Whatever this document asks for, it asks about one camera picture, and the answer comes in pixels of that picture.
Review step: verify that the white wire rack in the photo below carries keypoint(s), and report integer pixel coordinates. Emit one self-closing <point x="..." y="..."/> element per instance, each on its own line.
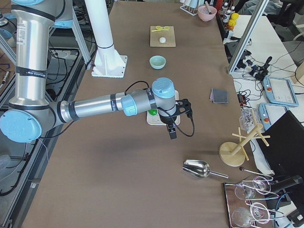
<point x="190" y="7"/>

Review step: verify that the wooden cutting board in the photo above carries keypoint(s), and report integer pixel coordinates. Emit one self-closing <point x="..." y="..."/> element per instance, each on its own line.
<point x="169" y="35"/>

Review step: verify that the pink bowl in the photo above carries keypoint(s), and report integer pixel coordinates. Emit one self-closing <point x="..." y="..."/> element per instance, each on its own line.
<point x="204" y="15"/>

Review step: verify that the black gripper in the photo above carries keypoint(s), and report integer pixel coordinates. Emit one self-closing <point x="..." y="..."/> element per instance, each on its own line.
<point x="166" y="120"/>

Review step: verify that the wooden cup tree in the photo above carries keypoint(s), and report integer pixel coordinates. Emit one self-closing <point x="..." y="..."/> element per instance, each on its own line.
<point x="234" y="154"/>

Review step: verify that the wine glass rack tray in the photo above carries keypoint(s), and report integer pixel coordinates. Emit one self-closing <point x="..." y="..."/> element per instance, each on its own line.
<point x="246" y="203"/>

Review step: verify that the teach pendant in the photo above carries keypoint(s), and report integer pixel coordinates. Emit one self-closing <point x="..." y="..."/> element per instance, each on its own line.
<point x="280" y="91"/>
<point x="270" y="113"/>

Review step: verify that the mint green bowl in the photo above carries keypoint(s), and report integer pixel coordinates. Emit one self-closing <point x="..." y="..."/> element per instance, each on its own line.
<point x="157" y="62"/>

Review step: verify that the grey folded cloth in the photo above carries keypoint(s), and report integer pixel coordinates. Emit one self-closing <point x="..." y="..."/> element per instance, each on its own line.
<point x="218" y="96"/>

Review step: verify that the metal scoop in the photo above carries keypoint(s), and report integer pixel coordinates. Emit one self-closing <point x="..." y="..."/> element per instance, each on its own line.
<point x="200" y="169"/>

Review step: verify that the yellow plastic knife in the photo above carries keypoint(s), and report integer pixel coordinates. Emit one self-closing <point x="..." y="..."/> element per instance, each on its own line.
<point x="156" y="30"/>

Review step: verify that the black monitor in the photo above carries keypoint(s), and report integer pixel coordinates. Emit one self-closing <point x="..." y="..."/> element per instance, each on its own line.
<point x="285" y="153"/>

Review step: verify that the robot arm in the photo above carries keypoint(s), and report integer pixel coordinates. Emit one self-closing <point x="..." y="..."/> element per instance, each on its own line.
<point x="30" y="115"/>

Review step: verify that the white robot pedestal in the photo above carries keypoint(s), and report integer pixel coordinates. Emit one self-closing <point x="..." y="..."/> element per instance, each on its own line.
<point x="108" y="62"/>

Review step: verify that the aluminium frame post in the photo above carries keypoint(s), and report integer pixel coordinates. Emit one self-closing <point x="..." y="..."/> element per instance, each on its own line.
<point x="247" y="34"/>

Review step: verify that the green lime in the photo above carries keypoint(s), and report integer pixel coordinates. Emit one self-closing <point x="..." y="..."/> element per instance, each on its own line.
<point x="153" y="112"/>

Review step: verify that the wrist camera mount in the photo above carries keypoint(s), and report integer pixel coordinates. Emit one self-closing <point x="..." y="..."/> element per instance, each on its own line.
<point x="183" y="106"/>

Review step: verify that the cream rabbit tray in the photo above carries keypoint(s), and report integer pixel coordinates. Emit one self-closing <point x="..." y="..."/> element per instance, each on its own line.
<point x="155" y="120"/>

